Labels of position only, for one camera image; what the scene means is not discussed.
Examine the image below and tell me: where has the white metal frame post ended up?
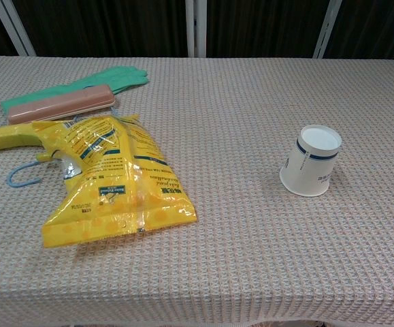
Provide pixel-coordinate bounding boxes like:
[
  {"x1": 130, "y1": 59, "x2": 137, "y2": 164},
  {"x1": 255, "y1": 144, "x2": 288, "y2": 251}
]
[
  {"x1": 185, "y1": 0, "x2": 208, "y2": 58},
  {"x1": 313, "y1": 0, "x2": 343, "y2": 59},
  {"x1": 0, "y1": 0, "x2": 37, "y2": 57}
]

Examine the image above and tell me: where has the yellow banana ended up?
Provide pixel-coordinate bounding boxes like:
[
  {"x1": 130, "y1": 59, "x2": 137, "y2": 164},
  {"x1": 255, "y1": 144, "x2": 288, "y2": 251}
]
[{"x1": 0, "y1": 123, "x2": 44, "y2": 156}]

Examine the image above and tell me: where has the yellow snack bag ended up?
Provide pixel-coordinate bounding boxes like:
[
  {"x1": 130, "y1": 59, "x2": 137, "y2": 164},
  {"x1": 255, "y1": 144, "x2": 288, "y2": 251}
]
[{"x1": 31, "y1": 114, "x2": 197, "y2": 249}]

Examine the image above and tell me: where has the white paper cup blue stripe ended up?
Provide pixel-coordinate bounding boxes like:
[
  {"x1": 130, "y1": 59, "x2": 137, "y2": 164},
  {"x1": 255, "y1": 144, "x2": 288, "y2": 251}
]
[{"x1": 279, "y1": 124, "x2": 343, "y2": 198}]

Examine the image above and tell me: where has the pink plastic oblong case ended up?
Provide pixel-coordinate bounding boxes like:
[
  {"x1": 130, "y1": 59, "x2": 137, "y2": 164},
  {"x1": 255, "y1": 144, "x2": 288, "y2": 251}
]
[{"x1": 7, "y1": 84, "x2": 116, "y2": 125}]

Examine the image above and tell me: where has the green rubber glove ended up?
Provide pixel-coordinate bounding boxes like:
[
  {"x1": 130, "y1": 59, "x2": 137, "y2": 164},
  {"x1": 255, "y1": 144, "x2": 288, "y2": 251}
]
[{"x1": 0, "y1": 66, "x2": 149, "y2": 115}]

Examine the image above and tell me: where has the beige waffle-weave tablecloth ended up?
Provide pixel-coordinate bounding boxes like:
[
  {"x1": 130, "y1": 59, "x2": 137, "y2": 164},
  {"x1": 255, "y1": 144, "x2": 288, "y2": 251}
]
[{"x1": 0, "y1": 56, "x2": 394, "y2": 327}]

